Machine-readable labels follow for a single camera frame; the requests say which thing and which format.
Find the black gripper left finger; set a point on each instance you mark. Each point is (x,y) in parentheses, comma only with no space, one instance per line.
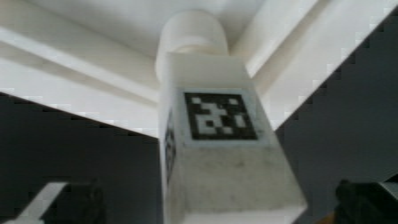
(67,203)

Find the white square tabletop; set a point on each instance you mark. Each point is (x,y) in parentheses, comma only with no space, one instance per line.
(78,46)

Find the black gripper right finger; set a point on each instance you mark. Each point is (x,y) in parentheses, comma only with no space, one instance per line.
(366,202)

